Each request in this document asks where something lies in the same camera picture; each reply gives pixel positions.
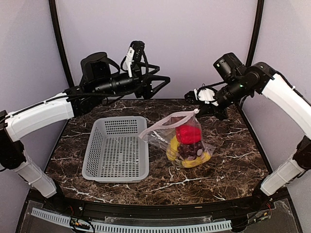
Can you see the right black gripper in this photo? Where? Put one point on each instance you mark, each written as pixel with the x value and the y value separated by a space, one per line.
pixel 222 113

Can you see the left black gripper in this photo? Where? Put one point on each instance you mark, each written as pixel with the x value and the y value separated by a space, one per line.
pixel 146 90

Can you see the red bell pepper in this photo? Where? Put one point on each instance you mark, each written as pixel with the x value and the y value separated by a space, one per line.
pixel 187 134

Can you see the clear zip top bag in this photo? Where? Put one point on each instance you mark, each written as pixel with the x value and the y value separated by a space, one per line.
pixel 160 133

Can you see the dark red grape bunch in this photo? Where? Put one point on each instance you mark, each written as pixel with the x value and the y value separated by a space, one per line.
pixel 190 150

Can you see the yellow squash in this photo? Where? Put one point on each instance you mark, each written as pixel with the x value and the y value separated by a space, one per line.
pixel 198 161
pixel 172 149

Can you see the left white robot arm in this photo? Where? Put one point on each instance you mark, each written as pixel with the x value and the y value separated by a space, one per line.
pixel 73 102

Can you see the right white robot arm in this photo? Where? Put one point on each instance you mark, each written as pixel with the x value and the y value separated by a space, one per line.
pixel 262 79

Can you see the white perforated plastic basket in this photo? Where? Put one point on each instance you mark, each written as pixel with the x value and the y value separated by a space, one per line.
pixel 115 153

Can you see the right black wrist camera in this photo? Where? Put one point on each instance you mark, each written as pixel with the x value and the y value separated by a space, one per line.
pixel 229 67

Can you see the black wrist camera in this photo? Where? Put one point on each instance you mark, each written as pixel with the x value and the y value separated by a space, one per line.
pixel 98 66
pixel 229 67

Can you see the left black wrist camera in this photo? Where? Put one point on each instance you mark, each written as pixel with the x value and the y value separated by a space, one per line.
pixel 98 66

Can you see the left black frame post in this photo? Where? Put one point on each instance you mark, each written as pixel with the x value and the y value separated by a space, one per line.
pixel 59 42

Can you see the black frame post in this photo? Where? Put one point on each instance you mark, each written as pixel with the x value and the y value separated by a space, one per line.
pixel 255 33
pixel 59 42

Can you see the right black frame post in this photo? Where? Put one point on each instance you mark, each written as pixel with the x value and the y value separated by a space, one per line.
pixel 255 33

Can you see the black curved front rail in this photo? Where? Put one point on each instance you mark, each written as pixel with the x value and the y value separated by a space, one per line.
pixel 231 209

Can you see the white slotted cable duct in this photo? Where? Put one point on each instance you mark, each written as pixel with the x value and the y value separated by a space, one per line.
pixel 135 225

